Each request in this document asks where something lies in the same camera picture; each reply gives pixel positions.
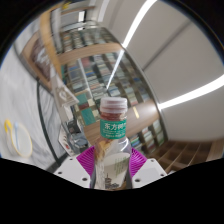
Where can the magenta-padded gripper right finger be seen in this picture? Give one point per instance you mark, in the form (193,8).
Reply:
(148,170)

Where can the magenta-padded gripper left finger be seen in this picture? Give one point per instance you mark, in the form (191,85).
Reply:
(71,170)

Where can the clear plastic bottle green label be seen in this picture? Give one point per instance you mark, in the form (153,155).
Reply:
(112,150)

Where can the pale spoon in mug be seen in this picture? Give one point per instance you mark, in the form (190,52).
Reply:
(16,133)

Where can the white ramp architectural model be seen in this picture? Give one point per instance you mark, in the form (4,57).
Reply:
(63,93)

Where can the long ceiling light strip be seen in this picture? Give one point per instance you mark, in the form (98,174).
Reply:
(190,95)

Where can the brown model on wooden board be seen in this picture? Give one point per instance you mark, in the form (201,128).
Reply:
(40,60)

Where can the small gold wall plaque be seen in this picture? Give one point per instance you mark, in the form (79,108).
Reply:
(136,112)

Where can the tall bookshelf wall with books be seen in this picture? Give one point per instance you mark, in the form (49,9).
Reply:
(96,76)

